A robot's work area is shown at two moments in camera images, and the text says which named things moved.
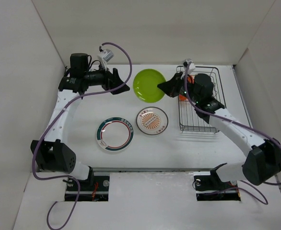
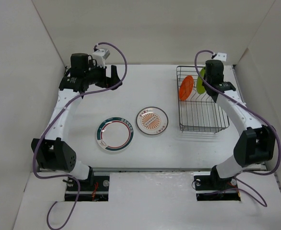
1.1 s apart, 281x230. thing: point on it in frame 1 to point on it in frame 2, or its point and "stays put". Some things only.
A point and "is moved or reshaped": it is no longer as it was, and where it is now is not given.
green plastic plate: x=145 y=85 is moved or reshaped
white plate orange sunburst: x=152 y=120 stays put
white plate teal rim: x=114 y=134 stays put
